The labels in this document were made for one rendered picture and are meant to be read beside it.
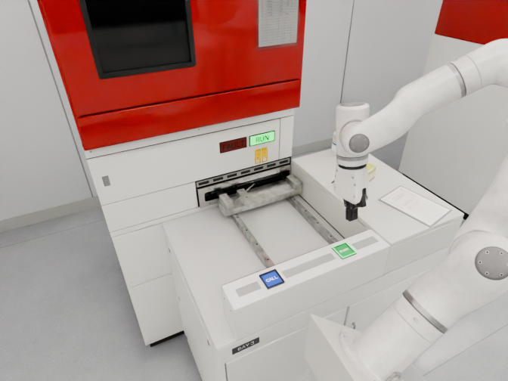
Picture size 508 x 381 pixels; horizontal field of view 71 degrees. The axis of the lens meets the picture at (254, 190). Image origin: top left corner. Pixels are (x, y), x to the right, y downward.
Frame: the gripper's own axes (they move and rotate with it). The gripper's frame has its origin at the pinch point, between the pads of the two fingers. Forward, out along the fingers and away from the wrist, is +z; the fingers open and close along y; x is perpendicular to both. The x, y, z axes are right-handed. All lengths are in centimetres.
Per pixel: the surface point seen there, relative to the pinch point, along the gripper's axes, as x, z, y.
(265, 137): 2, -10, -57
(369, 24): 185, -47, -201
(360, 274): 4.5, 24.3, -0.7
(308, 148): 129, 62, -223
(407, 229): 25.4, 15.0, -1.9
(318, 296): -11.8, 26.0, -1.1
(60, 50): -64, -52, -43
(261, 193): -4, 13, -54
